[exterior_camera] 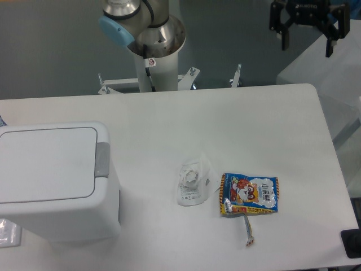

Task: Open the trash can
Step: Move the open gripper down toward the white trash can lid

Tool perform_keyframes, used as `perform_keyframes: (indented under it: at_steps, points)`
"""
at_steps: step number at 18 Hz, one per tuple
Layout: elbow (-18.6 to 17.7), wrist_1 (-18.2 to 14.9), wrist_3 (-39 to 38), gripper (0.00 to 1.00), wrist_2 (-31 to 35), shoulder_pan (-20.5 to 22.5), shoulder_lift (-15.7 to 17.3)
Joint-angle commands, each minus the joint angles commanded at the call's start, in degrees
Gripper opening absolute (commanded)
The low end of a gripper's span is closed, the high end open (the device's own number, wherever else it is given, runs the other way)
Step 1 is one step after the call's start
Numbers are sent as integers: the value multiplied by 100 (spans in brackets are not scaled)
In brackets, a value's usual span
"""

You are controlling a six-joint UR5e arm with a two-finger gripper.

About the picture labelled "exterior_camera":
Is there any grey lid push button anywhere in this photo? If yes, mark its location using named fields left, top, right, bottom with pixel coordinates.
left=95, top=142, right=110, bottom=178

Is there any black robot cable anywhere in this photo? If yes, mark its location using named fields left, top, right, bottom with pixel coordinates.
left=142, top=43, right=156, bottom=93

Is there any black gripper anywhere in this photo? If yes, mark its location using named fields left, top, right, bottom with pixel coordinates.
left=269, top=1, right=350, bottom=58

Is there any white pedestal base frame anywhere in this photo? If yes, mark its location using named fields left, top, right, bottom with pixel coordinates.
left=97, top=63, right=243, bottom=95

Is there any clear plastic bag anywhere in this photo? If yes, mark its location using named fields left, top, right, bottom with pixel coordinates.
left=0, top=218, right=23, bottom=248

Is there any black device at edge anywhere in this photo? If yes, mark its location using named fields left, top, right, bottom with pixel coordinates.
left=341, top=229, right=361, bottom=259

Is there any blue yellow snack bag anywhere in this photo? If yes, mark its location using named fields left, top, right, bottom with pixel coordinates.
left=219, top=173, right=279, bottom=246

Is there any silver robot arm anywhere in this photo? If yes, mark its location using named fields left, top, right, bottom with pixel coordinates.
left=99, top=1, right=350, bottom=59

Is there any white plastic trash can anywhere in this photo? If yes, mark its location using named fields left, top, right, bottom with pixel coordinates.
left=1, top=121, right=121, bottom=242

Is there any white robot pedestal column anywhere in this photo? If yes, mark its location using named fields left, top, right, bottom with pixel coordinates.
left=128, top=48, right=181, bottom=93

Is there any white trash can lid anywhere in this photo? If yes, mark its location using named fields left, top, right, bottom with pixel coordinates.
left=1, top=126, right=97, bottom=203

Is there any crumpled white paper wrapper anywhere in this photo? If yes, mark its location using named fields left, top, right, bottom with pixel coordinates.
left=177, top=153, right=221, bottom=207

